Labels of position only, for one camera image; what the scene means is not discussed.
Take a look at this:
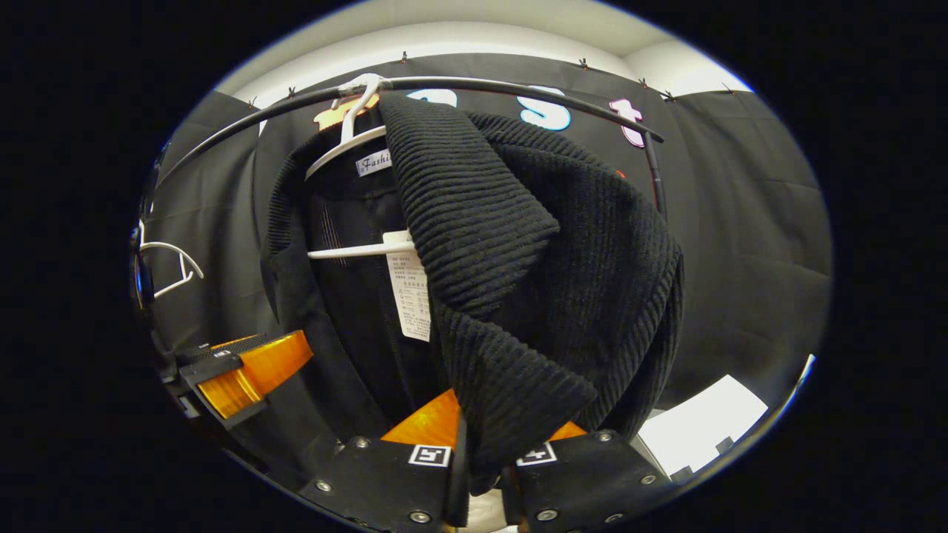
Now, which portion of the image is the black metal clothes rack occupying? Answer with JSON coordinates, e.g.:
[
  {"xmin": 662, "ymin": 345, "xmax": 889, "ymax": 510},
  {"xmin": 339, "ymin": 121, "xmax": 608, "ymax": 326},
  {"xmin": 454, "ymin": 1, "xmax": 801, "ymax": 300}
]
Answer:
[{"xmin": 159, "ymin": 74, "xmax": 667, "ymax": 219}]

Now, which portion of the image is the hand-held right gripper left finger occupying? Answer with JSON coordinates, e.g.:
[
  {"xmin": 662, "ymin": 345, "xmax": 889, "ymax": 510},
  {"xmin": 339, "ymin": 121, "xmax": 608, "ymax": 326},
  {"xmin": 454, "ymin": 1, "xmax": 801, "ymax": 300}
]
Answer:
[{"xmin": 298, "ymin": 388, "xmax": 471, "ymax": 533}]

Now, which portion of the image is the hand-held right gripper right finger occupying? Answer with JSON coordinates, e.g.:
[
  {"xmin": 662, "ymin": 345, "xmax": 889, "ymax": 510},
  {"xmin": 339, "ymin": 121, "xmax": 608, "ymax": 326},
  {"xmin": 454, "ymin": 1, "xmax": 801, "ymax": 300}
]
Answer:
[{"xmin": 500, "ymin": 420, "xmax": 673, "ymax": 533}]

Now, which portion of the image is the white plastic clothes hanger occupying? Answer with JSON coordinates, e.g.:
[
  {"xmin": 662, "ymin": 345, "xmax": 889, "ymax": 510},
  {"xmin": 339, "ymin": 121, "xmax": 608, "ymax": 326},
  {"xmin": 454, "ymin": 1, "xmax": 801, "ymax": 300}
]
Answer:
[
  {"xmin": 138, "ymin": 221, "xmax": 205, "ymax": 299},
  {"xmin": 305, "ymin": 73, "xmax": 415, "ymax": 260}
]

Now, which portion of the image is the white cabinet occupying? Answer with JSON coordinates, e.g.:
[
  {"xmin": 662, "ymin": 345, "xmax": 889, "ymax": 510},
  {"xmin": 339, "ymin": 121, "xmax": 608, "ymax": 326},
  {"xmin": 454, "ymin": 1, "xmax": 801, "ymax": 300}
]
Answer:
[{"xmin": 635, "ymin": 374, "xmax": 771, "ymax": 483}]

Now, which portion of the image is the black ribbed knit sweater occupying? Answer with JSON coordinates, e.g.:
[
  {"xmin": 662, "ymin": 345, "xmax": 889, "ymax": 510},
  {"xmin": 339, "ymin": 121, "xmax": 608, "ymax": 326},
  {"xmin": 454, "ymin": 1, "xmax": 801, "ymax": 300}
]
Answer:
[{"xmin": 259, "ymin": 90, "xmax": 686, "ymax": 497}]

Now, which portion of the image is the black backdrop cloth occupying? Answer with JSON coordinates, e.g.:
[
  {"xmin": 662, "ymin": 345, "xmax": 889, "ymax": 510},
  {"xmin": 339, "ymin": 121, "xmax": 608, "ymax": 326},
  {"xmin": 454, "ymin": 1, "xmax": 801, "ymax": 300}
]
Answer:
[{"xmin": 141, "ymin": 52, "xmax": 834, "ymax": 489}]

